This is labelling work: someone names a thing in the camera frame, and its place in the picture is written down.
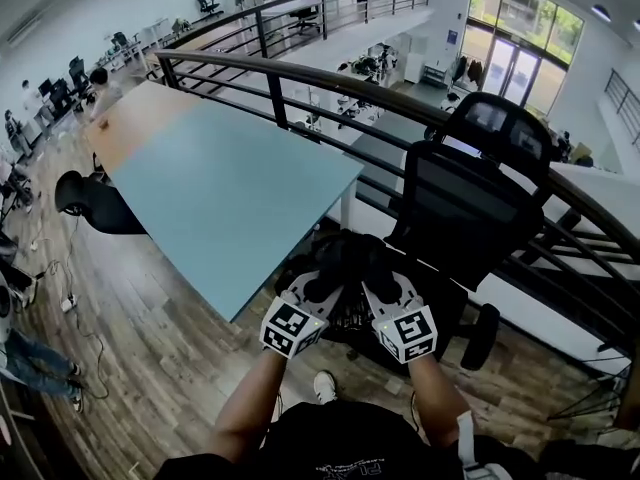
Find person's left forearm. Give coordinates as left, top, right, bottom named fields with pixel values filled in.
left=213, top=350, right=290, bottom=465

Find black tripod legs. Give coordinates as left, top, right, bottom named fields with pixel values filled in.
left=546, top=367, right=632, bottom=422

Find glass entrance doors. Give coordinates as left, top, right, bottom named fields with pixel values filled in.
left=459, top=0, right=586, bottom=115

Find black cloth garment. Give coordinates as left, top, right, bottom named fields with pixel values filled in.
left=279, top=231, right=407, bottom=350

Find black chair with round headrest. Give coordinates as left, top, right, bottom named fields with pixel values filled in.
left=53, top=169, right=150, bottom=237

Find person's black shirt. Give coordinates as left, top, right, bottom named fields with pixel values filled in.
left=153, top=400, right=640, bottom=480

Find person's right forearm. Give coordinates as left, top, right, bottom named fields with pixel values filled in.
left=406, top=357, right=472, bottom=458

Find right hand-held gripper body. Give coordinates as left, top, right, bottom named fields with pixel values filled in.
left=360, top=270, right=439, bottom=365

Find person's white shoe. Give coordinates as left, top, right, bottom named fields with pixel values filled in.
left=312, top=369, right=338, bottom=406

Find curved black metal railing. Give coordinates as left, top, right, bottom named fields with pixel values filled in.
left=152, top=0, right=640, bottom=372

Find black mesh office chair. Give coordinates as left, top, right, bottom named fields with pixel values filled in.
left=319, top=91, right=554, bottom=373

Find black floor cable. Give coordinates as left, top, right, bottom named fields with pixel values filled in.
left=28, top=212, right=110, bottom=400

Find white strap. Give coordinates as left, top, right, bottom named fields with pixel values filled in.
left=455, top=411, right=477, bottom=480

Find long blue and wood table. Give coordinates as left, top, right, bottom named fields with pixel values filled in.
left=82, top=80, right=366, bottom=325

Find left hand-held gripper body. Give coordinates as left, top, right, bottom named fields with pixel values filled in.
left=259, top=267, right=345, bottom=359

